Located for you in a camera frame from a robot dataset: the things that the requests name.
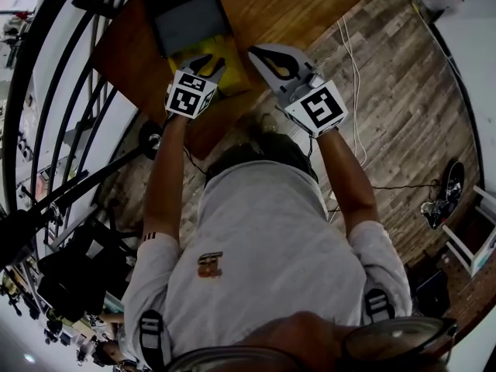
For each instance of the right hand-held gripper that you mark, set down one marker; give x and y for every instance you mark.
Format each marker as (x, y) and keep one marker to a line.
(319, 107)

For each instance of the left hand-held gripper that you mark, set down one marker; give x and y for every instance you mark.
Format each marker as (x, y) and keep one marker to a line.
(190, 97)

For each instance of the dark grey box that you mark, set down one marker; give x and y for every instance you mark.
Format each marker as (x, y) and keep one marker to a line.
(193, 21)

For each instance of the person's right forearm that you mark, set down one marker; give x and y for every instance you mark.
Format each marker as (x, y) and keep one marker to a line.
(348, 176)

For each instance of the person's left forearm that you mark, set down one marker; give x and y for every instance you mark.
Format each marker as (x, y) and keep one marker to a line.
(164, 180)

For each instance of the person's feet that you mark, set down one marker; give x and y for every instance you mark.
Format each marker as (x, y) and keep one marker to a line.
(267, 122)

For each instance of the person's dark shorts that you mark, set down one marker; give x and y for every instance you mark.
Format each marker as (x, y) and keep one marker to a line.
(279, 149)

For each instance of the black stair railing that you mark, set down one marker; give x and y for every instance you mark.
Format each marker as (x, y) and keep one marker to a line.
(46, 91)

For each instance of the person's white t-shirt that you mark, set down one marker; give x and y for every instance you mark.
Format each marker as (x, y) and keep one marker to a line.
(263, 238)

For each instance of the white table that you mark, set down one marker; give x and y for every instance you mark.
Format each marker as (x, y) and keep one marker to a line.
(472, 52)

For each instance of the black sneaker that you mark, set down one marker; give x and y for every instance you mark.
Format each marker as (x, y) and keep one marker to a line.
(454, 182)
(436, 212)

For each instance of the dark blue bag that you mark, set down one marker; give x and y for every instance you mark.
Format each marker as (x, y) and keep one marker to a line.
(432, 293)

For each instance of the person's face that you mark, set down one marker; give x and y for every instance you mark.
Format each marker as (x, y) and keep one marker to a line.
(302, 339)

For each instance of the person's eyeglasses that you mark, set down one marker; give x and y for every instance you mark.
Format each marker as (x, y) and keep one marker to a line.
(395, 335)

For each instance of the white frame stool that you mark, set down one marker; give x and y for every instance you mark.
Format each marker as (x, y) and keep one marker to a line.
(470, 242)

